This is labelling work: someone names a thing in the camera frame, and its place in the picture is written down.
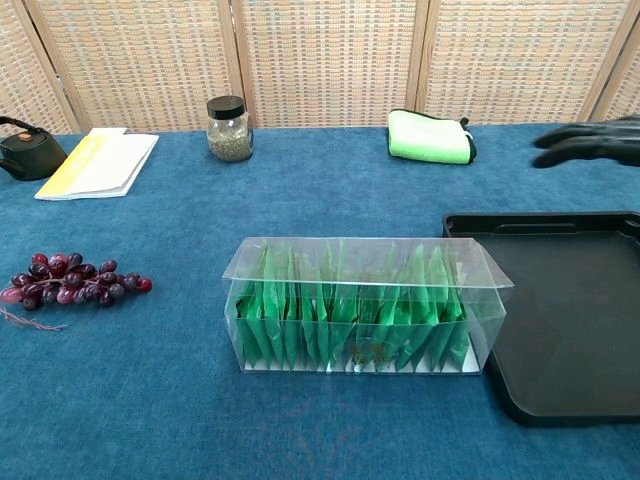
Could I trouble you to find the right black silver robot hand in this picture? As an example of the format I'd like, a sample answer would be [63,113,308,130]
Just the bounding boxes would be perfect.
[532,115,640,169]

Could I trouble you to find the clear box with green contents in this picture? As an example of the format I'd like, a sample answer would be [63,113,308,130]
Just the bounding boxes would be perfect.
[221,236,515,375]

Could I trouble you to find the green tea packets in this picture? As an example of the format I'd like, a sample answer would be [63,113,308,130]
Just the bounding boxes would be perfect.
[234,239,471,374]

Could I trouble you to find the green folded microfibre cloth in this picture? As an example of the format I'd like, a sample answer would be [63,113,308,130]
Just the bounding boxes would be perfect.
[387,108,477,166]

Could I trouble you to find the black plastic tray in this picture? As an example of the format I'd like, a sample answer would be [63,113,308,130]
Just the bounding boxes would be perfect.
[441,210,640,428]

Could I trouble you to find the woven folding screen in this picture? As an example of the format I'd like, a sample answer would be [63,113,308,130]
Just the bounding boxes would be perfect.
[0,0,640,136]

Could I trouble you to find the glass jar with black lid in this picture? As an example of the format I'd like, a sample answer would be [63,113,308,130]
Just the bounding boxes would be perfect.
[206,95,253,163]

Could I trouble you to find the blue carpet table cover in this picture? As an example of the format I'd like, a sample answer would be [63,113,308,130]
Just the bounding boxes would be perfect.
[0,122,640,480]

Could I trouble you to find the yellow and white booklet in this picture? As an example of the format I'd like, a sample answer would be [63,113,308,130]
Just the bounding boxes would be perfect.
[33,132,160,202]

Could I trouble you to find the red grapes bunch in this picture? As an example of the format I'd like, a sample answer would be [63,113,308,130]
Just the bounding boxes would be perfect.
[0,252,153,332]

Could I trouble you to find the black cast iron teapot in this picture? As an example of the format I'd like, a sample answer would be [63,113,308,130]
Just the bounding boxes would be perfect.
[0,115,69,182]

